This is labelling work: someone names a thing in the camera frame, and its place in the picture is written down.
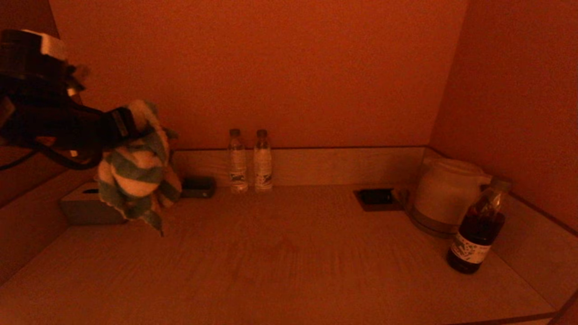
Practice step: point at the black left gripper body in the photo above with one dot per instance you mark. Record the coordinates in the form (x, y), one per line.
(49, 122)

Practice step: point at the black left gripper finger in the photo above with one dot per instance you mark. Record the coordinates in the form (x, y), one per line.
(124, 124)

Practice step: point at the green white striped towel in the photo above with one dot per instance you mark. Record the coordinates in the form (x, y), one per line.
(135, 176)

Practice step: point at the grey tissue box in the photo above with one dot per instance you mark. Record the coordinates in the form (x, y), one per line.
(86, 210)

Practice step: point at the clear water bottle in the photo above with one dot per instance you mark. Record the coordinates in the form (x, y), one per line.
(263, 167)
(238, 167)

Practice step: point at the black recessed power socket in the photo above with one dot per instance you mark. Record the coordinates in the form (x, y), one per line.
(375, 197)

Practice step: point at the white electric kettle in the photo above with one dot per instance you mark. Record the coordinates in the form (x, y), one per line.
(445, 194)

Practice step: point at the large dark tea bottle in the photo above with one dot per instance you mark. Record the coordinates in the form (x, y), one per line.
(476, 230)

